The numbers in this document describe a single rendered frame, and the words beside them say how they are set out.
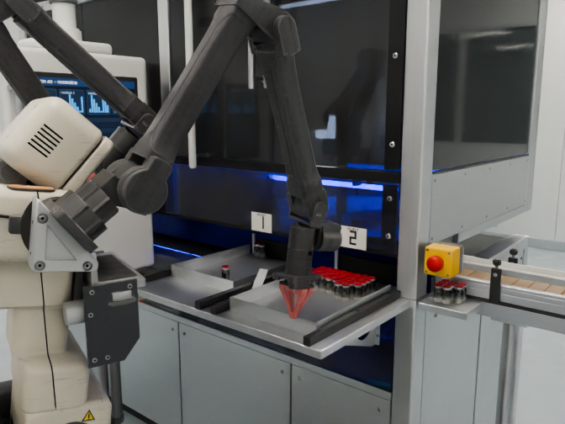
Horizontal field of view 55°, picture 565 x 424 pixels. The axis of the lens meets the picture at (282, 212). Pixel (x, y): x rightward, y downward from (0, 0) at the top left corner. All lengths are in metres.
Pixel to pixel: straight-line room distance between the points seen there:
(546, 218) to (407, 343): 4.68
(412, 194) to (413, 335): 0.37
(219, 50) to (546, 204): 5.32
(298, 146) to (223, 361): 1.09
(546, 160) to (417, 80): 4.70
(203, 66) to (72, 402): 0.67
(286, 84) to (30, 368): 0.71
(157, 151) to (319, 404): 1.07
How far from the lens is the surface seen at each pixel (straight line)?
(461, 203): 1.65
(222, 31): 0.98
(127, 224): 1.97
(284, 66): 1.05
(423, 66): 1.39
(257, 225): 1.72
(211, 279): 1.53
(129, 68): 1.96
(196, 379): 2.16
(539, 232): 6.14
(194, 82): 0.95
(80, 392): 1.16
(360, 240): 1.50
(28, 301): 1.11
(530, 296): 1.47
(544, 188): 6.06
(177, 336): 2.17
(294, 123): 1.08
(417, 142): 1.39
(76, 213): 0.90
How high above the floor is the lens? 1.36
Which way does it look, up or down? 10 degrees down
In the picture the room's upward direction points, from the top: straight up
